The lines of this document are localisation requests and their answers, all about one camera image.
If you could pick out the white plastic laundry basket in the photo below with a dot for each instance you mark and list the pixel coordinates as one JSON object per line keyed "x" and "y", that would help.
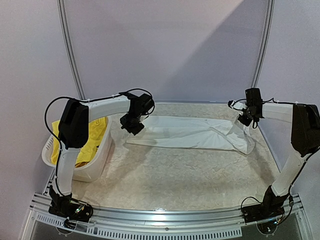
{"x": 91, "y": 171}

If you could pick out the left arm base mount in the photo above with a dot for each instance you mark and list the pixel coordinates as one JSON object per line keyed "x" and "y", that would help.
{"x": 69, "y": 207}

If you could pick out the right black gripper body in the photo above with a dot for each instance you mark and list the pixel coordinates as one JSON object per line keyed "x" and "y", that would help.
{"x": 244, "y": 120}

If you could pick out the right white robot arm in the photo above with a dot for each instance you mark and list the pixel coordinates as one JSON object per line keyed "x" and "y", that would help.
{"x": 303, "y": 133}

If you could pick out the white t-shirt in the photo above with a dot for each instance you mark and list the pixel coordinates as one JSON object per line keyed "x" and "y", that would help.
{"x": 194, "y": 133}

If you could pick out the yellow garment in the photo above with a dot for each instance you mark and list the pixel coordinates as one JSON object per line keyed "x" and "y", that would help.
{"x": 96, "y": 132}

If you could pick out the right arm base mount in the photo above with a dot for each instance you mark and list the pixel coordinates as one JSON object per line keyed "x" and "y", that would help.
{"x": 265, "y": 211}

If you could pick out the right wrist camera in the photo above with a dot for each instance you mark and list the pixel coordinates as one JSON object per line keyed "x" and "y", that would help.
{"x": 237, "y": 105}

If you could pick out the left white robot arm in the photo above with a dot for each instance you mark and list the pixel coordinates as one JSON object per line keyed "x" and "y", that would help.
{"x": 73, "y": 129}

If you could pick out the front aluminium rail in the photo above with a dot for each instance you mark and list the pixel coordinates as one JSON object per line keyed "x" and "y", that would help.
{"x": 124, "y": 224}

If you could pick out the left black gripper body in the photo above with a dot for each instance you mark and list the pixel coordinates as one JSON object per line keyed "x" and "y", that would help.
{"x": 130, "y": 122}

